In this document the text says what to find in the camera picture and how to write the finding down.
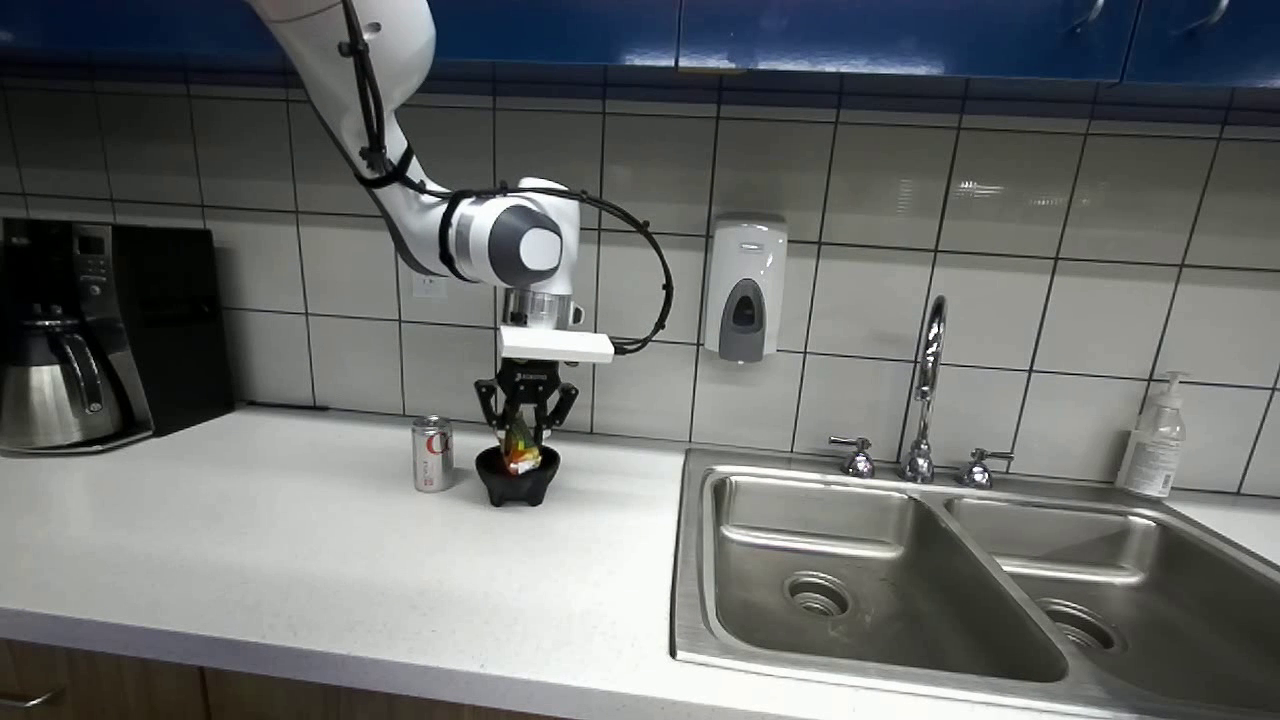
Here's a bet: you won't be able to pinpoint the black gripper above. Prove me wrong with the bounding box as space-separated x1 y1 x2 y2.
475 359 581 460

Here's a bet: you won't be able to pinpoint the orange candy bar wrapper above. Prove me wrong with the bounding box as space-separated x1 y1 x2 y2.
501 419 544 477

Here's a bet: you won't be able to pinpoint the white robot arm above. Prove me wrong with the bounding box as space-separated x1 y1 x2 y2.
248 0 581 447

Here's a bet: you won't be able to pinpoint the black bowl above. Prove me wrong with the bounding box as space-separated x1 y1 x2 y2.
475 447 559 507

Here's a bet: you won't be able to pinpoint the silver soda can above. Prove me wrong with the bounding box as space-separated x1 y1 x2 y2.
411 415 454 492

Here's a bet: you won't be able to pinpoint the white soap dispenser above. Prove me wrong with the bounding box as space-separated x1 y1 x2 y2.
706 215 788 365

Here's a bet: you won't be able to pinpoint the chrome sink faucet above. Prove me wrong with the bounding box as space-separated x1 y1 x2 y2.
835 295 947 484

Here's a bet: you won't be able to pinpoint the black coffee maker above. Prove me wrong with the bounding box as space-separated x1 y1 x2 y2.
0 215 231 455

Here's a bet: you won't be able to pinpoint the stainless steel double sink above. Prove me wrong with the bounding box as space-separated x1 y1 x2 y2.
670 454 1280 720

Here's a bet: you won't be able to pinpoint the wooden lower cabinet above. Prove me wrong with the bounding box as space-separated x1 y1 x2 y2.
0 639 542 720

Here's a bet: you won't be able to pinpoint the clear soap bottle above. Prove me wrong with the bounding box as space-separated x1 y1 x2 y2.
1115 380 1183 502

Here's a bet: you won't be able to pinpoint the blue upper cabinets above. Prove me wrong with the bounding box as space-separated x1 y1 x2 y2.
0 0 1280 91

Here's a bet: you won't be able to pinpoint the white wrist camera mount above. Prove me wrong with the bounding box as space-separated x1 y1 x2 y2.
496 289 616 365

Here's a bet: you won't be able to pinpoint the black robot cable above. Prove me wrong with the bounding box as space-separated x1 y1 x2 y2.
334 0 681 359

